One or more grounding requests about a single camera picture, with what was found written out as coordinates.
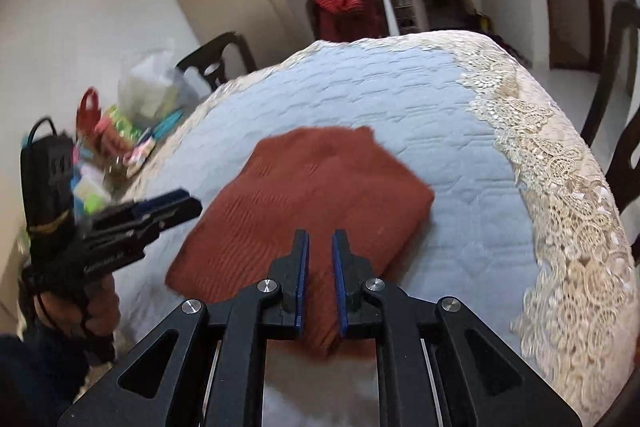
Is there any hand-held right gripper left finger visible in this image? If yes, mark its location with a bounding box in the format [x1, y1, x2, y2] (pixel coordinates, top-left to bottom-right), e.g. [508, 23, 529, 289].
[57, 229, 311, 427]

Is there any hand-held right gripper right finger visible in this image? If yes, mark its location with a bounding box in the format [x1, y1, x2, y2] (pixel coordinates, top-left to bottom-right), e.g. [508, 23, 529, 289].
[331, 229, 583, 427]

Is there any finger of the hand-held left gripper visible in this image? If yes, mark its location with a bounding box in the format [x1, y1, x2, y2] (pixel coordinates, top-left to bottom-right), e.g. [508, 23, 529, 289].
[95, 188, 193, 222]
[100, 199, 204, 250]

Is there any rust knitted sweater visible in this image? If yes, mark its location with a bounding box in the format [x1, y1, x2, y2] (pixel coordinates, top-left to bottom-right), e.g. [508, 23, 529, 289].
[166, 125, 435, 360]

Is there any person's left forearm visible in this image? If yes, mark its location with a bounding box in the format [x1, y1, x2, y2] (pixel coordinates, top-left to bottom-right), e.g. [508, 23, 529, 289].
[0, 297, 108, 427]

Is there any person's left hand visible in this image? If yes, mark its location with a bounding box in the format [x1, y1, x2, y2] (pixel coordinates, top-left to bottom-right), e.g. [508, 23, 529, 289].
[34, 276, 122, 344]

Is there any light green box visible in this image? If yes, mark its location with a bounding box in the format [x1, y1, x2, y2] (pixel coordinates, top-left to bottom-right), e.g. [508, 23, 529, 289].
[72, 169, 112, 214]

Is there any cream box with pink ribbon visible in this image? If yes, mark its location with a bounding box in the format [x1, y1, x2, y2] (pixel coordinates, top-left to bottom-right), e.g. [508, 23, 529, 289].
[122, 133, 157, 174]

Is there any teal textured pouch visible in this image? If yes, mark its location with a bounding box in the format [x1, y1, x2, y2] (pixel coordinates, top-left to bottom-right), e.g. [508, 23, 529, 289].
[151, 107, 186, 140]

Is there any green patterned packet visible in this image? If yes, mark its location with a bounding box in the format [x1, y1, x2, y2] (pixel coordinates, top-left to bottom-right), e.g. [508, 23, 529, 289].
[99, 104, 142, 148]

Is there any clear plastic bag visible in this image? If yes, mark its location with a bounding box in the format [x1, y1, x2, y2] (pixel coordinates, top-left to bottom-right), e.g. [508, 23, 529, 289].
[117, 39, 202, 128]

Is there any dark wooden chair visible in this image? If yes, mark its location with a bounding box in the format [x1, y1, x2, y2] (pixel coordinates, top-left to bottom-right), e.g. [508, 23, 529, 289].
[307, 0, 392, 44]
[582, 1, 640, 148]
[176, 32, 259, 90]
[604, 107, 640, 269]

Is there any white quilted lace-edged table cover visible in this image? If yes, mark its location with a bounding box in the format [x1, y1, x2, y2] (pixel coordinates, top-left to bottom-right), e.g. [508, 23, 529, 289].
[112, 29, 638, 427]

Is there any red checked cloth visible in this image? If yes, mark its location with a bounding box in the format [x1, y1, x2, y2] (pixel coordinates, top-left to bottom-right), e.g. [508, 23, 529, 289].
[307, 0, 377, 44]

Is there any small shelf rack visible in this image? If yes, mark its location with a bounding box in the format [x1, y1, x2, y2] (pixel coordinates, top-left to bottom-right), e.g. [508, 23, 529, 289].
[382, 0, 417, 36]

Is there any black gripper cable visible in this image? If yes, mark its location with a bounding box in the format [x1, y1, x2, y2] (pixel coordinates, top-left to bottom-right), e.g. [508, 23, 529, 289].
[27, 117, 58, 145]

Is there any red ring-shaped item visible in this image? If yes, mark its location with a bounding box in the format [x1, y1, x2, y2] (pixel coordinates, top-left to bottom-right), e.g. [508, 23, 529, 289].
[76, 88, 102, 134]

